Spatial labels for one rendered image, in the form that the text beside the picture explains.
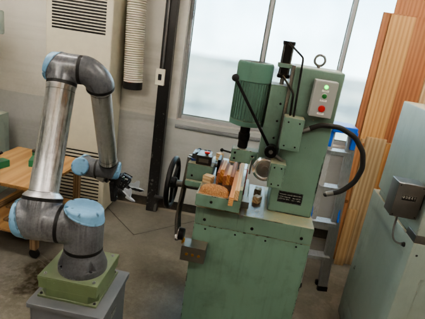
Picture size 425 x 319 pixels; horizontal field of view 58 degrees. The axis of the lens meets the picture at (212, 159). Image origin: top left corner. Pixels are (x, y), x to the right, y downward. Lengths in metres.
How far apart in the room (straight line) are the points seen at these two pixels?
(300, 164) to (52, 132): 1.11
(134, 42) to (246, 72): 1.48
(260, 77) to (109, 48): 1.55
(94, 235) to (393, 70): 2.43
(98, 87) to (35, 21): 2.13
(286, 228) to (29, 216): 1.12
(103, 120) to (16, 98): 2.20
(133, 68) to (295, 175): 1.73
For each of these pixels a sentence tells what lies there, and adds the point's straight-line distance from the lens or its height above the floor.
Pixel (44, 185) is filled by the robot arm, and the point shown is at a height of 0.97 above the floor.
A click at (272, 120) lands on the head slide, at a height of 1.25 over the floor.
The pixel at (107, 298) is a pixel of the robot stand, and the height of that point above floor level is 0.55.
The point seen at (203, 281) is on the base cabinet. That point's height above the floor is 0.39.
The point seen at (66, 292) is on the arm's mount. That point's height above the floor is 0.60.
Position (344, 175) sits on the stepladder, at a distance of 2.73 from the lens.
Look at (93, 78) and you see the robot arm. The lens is 1.61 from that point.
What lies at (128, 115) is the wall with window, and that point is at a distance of 3.44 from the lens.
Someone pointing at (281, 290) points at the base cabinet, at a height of 0.43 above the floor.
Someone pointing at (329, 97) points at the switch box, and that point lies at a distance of 1.79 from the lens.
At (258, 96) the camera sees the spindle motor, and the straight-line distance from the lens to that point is 1.87.
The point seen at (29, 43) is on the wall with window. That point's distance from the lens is 3.74.
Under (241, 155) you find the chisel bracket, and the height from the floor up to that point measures 1.04.
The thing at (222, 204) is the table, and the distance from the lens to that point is 1.79.
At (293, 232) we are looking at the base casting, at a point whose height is 0.76.
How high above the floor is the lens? 1.62
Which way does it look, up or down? 18 degrees down
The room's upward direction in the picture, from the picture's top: 9 degrees clockwise
